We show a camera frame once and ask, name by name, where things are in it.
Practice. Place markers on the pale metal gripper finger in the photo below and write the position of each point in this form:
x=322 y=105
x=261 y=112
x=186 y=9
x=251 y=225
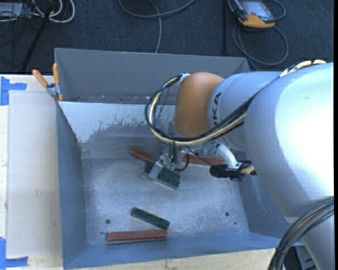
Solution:
x=155 y=170

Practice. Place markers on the dark green block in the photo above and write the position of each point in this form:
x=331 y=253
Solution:
x=150 y=218
x=170 y=178

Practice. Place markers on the red-brown flat block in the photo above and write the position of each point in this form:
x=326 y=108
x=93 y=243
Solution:
x=135 y=235
x=142 y=155

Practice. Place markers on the grey metal bin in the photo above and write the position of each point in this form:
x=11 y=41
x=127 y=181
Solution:
x=146 y=195

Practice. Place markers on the black cylinder on white bracket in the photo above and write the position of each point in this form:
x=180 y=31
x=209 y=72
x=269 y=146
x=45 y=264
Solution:
x=225 y=171

